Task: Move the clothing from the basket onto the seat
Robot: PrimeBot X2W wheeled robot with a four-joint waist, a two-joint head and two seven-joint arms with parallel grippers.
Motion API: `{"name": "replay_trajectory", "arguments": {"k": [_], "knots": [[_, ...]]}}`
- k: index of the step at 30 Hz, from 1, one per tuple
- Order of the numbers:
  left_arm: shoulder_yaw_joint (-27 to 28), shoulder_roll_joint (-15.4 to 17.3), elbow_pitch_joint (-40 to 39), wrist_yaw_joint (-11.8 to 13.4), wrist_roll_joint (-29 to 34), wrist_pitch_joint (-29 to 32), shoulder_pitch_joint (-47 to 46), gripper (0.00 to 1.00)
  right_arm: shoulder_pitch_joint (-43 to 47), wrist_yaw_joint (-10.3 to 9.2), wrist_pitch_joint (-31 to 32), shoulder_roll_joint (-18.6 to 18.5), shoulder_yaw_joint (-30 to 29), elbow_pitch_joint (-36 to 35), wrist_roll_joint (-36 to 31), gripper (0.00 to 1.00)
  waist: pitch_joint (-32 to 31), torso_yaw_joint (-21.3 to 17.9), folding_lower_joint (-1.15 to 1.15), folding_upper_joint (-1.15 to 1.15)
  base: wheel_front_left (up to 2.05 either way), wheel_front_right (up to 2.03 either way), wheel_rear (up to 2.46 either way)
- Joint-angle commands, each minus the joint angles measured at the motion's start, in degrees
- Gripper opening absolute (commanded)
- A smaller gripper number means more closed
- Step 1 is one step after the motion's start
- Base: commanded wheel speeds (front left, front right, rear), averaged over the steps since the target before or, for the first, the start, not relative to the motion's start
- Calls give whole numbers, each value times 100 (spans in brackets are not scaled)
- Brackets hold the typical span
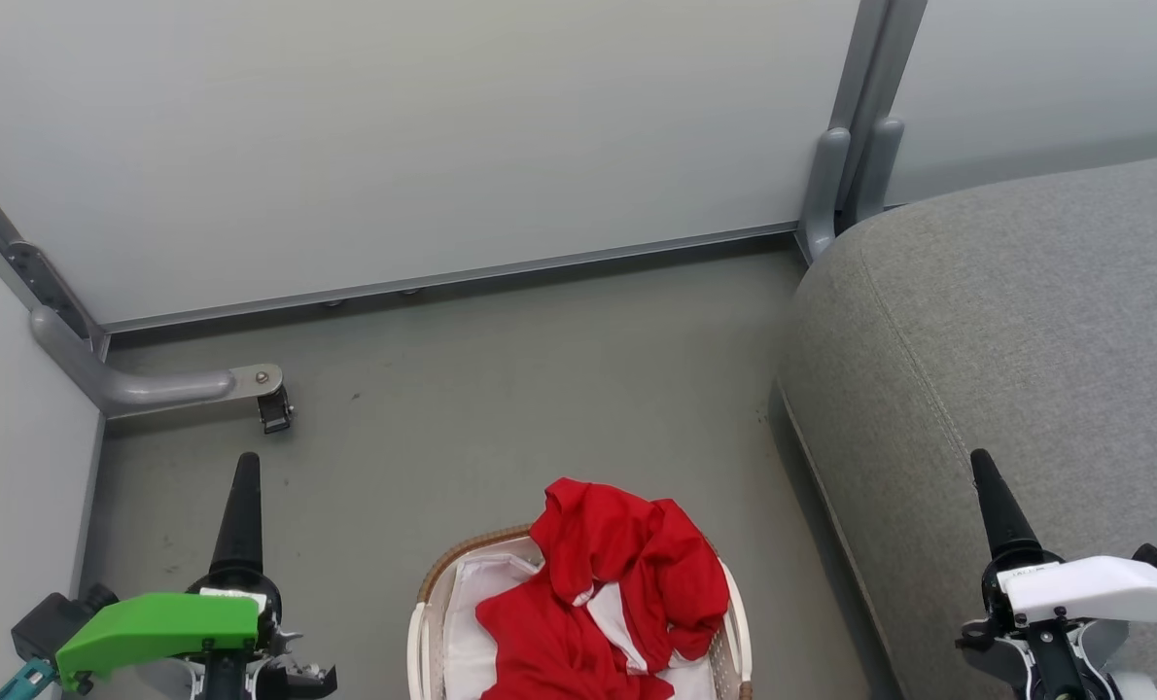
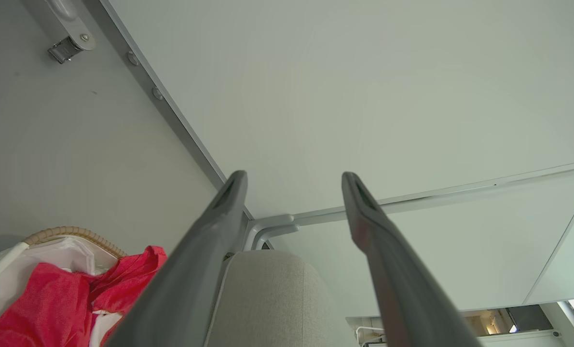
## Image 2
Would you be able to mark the wicker laundry basket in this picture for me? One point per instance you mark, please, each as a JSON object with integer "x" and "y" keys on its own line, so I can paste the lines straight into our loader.
{"x": 79, "y": 234}

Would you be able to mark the white metal rack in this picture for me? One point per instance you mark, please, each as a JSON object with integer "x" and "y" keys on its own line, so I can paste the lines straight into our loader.
{"x": 366, "y": 332}

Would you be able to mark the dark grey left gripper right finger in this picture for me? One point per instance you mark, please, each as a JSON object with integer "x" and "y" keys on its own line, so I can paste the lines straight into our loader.
{"x": 403, "y": 289}

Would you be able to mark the grey partition bottom rail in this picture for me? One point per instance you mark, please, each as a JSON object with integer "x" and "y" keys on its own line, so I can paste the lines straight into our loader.
{"x": 171, "y": 111}

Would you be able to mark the red cloth garment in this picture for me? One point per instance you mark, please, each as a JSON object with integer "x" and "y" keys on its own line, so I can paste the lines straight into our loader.
{"x": 50, "y": 308}

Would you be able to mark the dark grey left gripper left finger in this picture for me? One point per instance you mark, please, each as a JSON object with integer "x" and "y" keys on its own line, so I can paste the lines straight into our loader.
{"x": 190, "y": 279}

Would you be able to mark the metal caster wheel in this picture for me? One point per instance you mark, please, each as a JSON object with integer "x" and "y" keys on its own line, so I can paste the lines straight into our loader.
{"x": 65, "y": 49}

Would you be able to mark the white basket liner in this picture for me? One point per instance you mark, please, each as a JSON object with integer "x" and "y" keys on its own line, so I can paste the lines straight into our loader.
{"x": 7, "y": 274}

